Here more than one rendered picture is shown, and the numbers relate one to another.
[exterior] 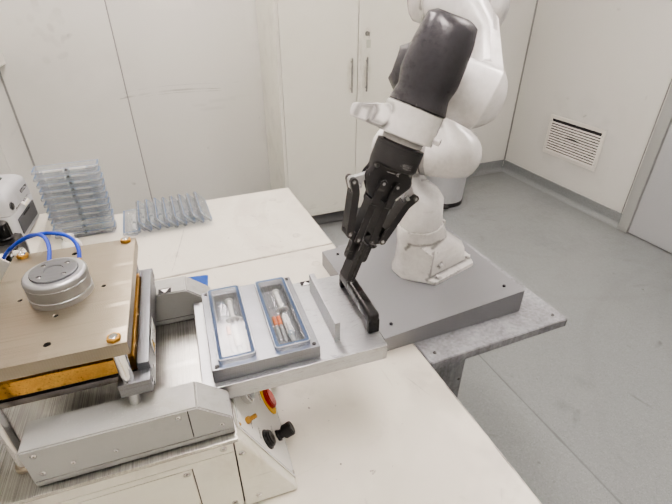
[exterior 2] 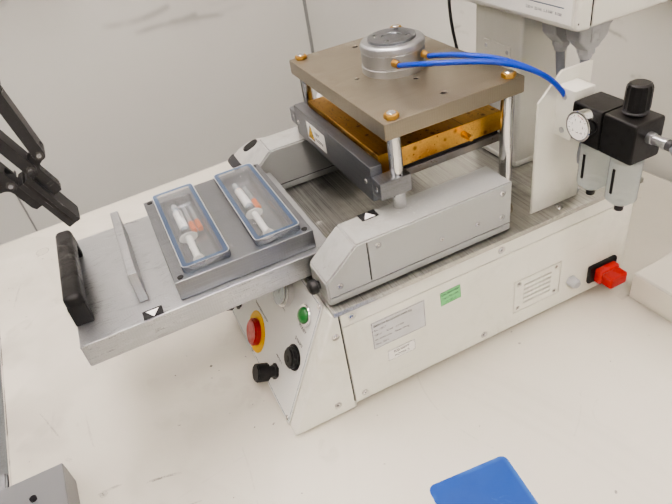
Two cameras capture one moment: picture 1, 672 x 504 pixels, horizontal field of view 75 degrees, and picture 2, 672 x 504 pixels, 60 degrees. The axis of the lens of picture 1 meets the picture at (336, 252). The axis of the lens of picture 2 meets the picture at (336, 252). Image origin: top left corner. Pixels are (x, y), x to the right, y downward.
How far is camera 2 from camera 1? 1.23 m
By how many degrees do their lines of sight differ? 112
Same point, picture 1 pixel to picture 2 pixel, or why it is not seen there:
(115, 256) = (381, 100)
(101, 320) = (325, 62)
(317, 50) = not seen: outside the picture
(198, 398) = (260, 144)
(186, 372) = (314, 215)
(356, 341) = (101, 241)
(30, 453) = not seen: hidden behind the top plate
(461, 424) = (23, 381)
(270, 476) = not seen: hidden behind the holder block
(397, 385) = (79, 420)
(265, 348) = (205, 189)
